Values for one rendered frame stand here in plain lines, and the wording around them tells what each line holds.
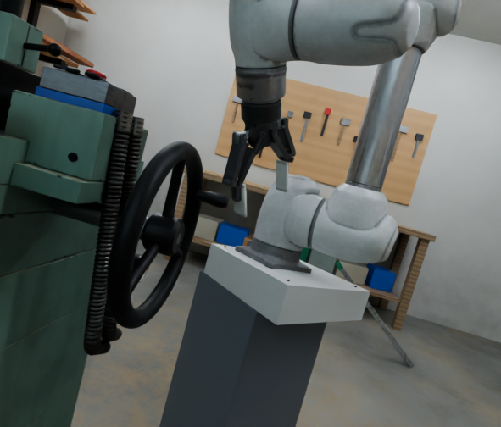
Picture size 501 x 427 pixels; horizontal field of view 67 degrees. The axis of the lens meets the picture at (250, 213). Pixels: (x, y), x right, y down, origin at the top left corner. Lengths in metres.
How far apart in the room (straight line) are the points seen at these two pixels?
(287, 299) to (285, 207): 0.28
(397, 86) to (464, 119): 3.15
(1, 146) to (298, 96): 3.54
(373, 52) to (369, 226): 0.54
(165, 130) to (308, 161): 1.53
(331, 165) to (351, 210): 2.83
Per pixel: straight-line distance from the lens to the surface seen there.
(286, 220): 1.07
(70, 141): 0.55
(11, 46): 0.71
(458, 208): 4.15
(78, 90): 0.57
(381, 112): 1.06
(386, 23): 0.59
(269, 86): 0.67
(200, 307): 1.20
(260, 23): 0.64
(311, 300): 1.00
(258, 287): 0.99
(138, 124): 0.59
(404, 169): 3.97
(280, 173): 0.82
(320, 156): 3.85
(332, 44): 0.60
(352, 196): 1.03
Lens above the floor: 0.93
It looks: 6 degrees down
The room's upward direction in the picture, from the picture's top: 15 degrees clockwise
